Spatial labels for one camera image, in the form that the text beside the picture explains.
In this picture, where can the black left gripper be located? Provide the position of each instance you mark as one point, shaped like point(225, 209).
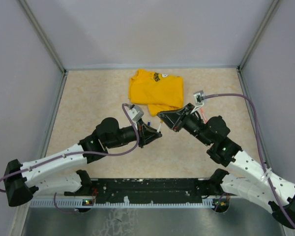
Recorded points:
point(146, 133)

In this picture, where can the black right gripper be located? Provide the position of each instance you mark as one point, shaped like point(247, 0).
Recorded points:
point(174, 118)

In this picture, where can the orange pink highlighter pen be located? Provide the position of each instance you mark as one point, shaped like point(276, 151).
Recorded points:
point(203, 115)

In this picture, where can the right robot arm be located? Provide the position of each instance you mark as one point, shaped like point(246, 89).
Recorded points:
point(243, 176)

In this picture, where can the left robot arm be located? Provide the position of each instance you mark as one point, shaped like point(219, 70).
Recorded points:
point(23, 181)

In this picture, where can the yellow folded t-shirt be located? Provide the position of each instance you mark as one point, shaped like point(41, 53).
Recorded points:
point(159, 92)

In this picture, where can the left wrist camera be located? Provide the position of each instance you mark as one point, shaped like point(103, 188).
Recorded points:
point(135, 113)

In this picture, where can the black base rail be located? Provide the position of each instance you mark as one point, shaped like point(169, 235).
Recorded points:
point(139, 193)

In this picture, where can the aluminium frame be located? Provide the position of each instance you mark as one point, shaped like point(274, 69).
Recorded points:
point(93, 101)

